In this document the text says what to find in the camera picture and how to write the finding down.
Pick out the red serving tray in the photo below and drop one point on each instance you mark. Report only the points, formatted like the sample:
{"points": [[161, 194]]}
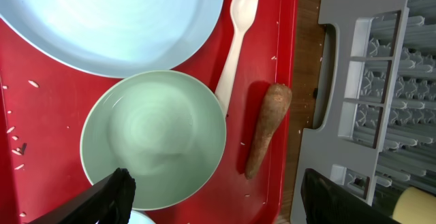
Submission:
{"points": [[44, 105]]}

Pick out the large light blue plate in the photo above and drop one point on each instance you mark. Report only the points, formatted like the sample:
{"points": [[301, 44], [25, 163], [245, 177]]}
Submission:
{"points": [[114, 38]]}

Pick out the green bowl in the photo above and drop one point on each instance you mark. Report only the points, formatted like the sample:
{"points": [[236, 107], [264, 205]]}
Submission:
{"points": [[165, 127]]}

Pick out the small light blue bowl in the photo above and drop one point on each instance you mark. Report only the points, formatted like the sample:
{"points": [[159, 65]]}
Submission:
{"points": [[139, 218]]}

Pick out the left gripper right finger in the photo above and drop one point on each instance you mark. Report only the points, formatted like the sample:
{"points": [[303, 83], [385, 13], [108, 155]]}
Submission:
{"points": [[327, 203]]}

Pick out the yellow cup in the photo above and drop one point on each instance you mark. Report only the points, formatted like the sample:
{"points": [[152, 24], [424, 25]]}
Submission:
{"points": [[415, 207]]}

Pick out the white plastic spoon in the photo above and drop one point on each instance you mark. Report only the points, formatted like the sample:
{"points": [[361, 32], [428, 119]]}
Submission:
{"points": [[242, 14]]}

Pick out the grey dishwasher rack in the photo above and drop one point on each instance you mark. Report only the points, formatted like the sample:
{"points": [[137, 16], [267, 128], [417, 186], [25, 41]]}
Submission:
{"points": [[374, 124]]}

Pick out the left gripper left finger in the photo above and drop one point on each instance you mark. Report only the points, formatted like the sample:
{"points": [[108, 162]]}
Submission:
{"points": [[109, 201]]}

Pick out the brown carrot-shaped food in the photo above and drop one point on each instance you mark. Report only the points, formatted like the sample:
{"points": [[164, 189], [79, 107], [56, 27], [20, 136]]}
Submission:
{"points": [[275, 105]]}

